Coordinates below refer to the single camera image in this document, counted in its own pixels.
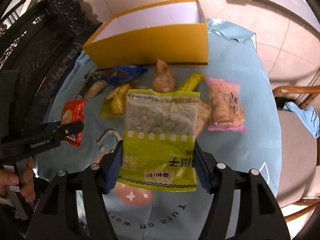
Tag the black white striped packet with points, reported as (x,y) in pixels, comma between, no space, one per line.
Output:
(86,82)

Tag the blue snack packet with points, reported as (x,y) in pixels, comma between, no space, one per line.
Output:
(120,73)

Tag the light blue printed tablecloth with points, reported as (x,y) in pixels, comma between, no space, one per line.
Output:
(237,150)

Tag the wide orange cracker packet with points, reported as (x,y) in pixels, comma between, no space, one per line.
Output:
(203,115)

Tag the yellow snack bar packet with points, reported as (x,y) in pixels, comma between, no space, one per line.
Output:
(190,82)

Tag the lime green seed packet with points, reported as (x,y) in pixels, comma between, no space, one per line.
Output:
(160,135)

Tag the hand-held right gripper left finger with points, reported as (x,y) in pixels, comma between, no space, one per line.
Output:
(113,170)

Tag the pink cracker packet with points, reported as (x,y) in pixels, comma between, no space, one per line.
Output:
(225,105)

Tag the cream roll packet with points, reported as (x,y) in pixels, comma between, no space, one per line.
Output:
(96,88)

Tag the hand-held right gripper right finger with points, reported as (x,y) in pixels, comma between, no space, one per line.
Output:
(202,172)

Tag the yellow cardboard box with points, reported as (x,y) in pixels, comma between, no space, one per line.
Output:
(155,45)

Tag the red snack packet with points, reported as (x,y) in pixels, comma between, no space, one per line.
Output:
(73,112)

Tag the wooden chair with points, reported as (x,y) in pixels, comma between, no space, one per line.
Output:
(297,160)

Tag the blue cloth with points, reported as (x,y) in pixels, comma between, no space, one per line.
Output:
(305,117)

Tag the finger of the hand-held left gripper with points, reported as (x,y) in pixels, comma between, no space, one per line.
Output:
(68,129)

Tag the dark carved wooden furniture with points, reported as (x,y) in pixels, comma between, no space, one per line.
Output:
(37,42)

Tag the narrow orange cracker packet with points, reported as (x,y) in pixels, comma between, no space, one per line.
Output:
(163,78)

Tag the framed flower painting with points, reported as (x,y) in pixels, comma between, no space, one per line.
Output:
(287,10)

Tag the person's left hand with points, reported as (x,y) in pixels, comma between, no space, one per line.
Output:
(15,180)

